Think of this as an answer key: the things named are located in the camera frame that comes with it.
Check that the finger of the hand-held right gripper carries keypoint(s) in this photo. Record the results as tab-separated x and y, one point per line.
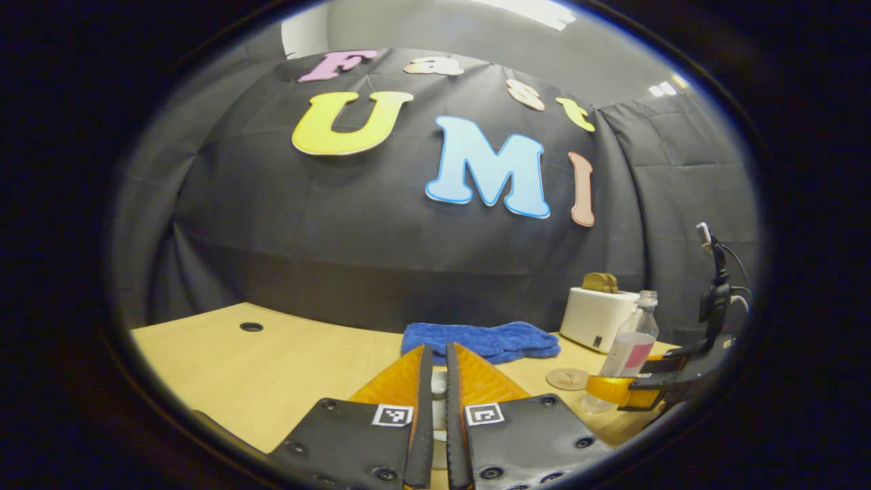
646	398
667	364

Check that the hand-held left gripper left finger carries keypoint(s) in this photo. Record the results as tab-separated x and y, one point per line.
423	422

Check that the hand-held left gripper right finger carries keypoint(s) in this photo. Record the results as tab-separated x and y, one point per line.
454	422

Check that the clear water bottle pink label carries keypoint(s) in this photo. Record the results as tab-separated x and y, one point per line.
629	347

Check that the round brown coaster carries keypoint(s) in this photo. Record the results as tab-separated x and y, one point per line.
566	379

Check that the blue towel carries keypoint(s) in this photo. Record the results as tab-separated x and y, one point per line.
476	340

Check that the white toaster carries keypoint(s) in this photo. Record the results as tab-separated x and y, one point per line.
592	316

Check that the brown toast slice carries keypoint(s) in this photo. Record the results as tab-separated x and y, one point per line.
611	284
592	282

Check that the small ceiling light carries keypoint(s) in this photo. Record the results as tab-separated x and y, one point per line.
663	88

